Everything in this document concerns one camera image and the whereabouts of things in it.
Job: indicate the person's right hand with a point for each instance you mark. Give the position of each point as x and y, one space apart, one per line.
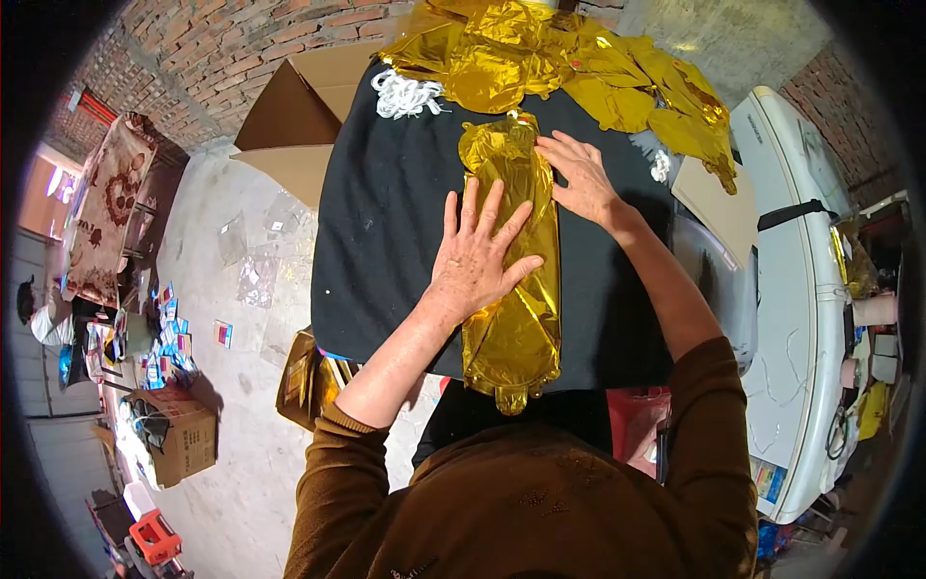
589 184

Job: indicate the person's left hand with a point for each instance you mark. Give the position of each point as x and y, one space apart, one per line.
470 271

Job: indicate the person's left thumb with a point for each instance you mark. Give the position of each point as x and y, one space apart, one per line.
527 271

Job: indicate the person's right thumb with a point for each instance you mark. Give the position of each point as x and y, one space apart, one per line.
563 189

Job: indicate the person's right middle finger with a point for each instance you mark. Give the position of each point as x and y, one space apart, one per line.
573 142

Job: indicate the person's left index finger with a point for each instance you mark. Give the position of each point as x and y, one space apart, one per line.
515 223

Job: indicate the person's left ring finger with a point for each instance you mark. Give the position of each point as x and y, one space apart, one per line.
469 206

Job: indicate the person's left little finger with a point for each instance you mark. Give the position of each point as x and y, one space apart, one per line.
450 217

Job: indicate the person's left middle finger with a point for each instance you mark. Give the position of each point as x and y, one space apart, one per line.
492 206

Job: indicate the person's right index finger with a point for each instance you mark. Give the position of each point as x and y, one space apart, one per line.
553 152

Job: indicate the gold foil balloon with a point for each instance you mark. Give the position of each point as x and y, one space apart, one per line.
513 333

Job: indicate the black table cloth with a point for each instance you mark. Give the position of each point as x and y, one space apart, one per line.
390 217

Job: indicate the pile of gold foil balloons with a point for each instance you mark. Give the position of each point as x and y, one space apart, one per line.
521 51

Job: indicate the flat cardboard sheet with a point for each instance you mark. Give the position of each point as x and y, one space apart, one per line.
716 206

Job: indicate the open empty cardboard box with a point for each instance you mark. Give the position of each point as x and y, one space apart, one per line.
296 116

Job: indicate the red plastic stool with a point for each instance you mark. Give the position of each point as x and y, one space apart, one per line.
636 427

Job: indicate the stack of clear plastic bags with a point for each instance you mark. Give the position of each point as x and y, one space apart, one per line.
723 304

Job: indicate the clear plastic sheets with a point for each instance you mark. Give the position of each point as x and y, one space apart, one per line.
257 268

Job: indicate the person's body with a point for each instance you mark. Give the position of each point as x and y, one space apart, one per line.
535 506

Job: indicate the single red blue card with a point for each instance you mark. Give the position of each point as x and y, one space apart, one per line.
223 334

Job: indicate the white chest freezer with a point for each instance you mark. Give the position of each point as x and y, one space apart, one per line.
788 326

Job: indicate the pile of blue red packets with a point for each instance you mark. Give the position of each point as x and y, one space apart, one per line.
170 340

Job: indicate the cluttered shelf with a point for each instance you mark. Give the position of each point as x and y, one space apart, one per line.
872 326

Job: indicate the table with patterned cloth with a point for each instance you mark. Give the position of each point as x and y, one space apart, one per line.
108 210

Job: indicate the printed cardboard box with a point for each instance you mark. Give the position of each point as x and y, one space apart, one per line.
184 441

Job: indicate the orange plastic stool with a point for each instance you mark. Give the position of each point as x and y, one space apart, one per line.
155 537

